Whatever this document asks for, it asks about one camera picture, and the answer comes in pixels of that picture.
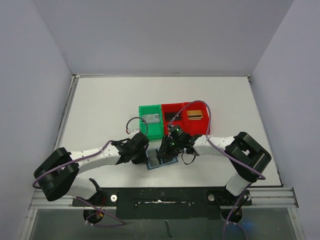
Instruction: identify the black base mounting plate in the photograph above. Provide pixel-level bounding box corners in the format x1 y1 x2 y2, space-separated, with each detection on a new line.
72 187 253 223

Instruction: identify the red plastic bin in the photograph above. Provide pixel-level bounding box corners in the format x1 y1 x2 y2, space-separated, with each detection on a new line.
161 102 186 140
183 101 209 136

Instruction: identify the gold card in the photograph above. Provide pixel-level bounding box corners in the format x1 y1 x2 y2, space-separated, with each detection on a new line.
186 110 203 121

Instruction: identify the black card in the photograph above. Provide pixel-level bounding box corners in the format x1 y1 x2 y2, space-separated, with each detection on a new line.
164 112 177 122

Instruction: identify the aluminium frame rail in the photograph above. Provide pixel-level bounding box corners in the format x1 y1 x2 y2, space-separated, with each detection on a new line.
29 187 299 209

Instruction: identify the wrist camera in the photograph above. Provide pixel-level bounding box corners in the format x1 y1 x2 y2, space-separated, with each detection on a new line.
126 128 141 136
168 125 185 139

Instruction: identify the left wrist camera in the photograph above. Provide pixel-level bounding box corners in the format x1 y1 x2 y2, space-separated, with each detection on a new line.
126 128 141 136

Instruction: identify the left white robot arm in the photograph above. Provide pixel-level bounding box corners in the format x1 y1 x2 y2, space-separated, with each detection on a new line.
32 131 150 202

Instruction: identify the dark grey card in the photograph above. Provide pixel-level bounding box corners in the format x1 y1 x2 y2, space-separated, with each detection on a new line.
148 149 159 169

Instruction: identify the blue leather card holder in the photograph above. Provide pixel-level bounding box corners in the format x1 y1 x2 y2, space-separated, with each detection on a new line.
146 148 179 171

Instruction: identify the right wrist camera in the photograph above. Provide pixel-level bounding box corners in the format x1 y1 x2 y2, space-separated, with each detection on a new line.
168 125 185 139

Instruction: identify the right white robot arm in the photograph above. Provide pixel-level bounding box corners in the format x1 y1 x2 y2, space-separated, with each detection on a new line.
156 125 272 197

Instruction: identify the green plastic bin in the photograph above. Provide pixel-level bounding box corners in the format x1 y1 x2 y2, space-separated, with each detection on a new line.
138 104 164 141

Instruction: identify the silver VIP card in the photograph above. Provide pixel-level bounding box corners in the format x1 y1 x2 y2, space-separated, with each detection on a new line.
141 113 160 124

